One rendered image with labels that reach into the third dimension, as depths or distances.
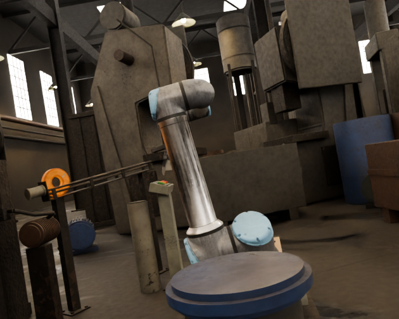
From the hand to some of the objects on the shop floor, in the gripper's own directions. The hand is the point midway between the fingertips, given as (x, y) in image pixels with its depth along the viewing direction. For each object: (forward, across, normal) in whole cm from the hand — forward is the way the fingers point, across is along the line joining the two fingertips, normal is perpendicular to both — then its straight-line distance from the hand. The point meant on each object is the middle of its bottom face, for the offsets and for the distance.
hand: (163, 172), depth 216 cm
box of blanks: (+45, +184, -72) cm, 203 cm away
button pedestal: (+63, +7, -20) cm, 67 cm away
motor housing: (+84, -28, +36) cm, 95 cm away
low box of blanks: (-4, +54, -204) cm, 211 cm away
